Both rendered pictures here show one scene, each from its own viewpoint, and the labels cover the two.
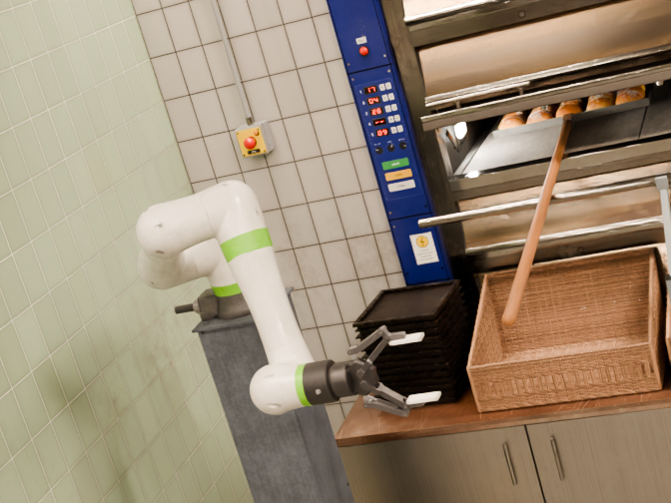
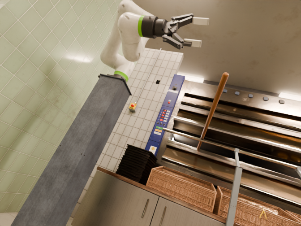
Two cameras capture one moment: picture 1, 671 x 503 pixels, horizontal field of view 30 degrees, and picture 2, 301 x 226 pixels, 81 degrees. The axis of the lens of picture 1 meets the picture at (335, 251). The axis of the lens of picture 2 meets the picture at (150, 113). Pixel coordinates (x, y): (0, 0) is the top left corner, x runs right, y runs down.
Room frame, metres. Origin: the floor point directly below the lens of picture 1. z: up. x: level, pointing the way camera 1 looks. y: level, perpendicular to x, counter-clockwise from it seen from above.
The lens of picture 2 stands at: (1.89, -0.03, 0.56)
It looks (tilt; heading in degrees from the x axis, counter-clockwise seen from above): 22 degrees up; 358
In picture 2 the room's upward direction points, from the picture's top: 23 degrees clockwise
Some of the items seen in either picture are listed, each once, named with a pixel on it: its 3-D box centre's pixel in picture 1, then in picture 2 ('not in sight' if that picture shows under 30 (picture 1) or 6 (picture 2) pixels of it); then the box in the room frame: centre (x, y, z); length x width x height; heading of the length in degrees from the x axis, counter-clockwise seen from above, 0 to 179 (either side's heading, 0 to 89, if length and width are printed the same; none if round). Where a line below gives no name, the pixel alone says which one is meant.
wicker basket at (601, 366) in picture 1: (567, 327); (182, 184); (3.59, -0.62, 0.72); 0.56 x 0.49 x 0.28; 68
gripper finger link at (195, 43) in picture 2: (423, 397); (192, 42); (2.43, -0.09, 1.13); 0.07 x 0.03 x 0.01; 68
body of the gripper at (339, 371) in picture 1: (355, 377); (166, 28); (2.48, 0.03, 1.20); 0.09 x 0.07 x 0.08; 68
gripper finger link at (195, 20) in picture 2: (406, 338); (200, 21); (2.43, -0.09, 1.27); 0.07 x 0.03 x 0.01; 68
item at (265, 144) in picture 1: (255, 139); (133, 107); (4.14, 0.15, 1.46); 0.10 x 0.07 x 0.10; 68
